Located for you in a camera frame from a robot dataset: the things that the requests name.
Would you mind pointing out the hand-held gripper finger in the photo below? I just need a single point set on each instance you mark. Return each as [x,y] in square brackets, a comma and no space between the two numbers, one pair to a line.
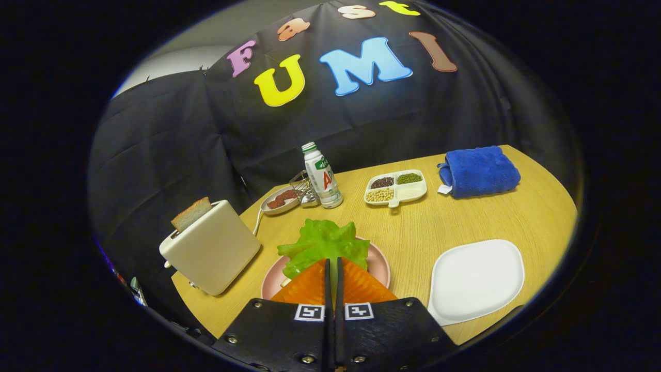
[328,310]
[339,310]

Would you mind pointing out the green lettuce leaf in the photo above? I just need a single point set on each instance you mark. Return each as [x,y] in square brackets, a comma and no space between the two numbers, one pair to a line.
[323,243]

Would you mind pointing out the plain toast bread slice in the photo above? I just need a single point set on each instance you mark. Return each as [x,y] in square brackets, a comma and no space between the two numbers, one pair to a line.
[190,214]

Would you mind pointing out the pink round plate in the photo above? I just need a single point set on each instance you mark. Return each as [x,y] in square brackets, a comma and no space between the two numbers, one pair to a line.
[379,266]

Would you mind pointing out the small white round plate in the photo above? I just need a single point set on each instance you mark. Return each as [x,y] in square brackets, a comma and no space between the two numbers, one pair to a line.
[281,207]

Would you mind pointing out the red meat pieces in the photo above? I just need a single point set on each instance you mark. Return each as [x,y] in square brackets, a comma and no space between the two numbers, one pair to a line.
[283,198]

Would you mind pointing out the pile of yellow soybeans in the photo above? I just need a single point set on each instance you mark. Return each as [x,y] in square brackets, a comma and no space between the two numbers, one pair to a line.
[380,195]

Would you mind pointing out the cream toaster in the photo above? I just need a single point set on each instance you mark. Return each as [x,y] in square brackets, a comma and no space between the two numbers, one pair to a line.
[214,248]

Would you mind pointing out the white plastic drink bottle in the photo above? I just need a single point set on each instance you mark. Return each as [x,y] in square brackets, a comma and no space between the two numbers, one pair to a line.
[323,178]

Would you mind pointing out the pile of dark red beans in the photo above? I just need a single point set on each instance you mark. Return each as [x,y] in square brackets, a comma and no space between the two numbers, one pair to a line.
[382,182]

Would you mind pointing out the white divided dish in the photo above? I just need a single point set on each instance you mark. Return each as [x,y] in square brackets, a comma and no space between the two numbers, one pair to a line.
[410,192]

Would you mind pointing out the white square plate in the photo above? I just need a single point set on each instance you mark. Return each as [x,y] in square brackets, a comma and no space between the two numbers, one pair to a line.
[475,279]

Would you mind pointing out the pile of green beans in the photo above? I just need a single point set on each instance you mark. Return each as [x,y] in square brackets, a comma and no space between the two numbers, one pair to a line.
[409,178]

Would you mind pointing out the folded blue towel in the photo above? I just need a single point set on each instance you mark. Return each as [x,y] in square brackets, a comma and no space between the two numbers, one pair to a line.
[480,171]

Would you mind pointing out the black backdrop cloth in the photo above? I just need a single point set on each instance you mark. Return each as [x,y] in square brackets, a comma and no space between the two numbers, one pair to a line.
[170,144]

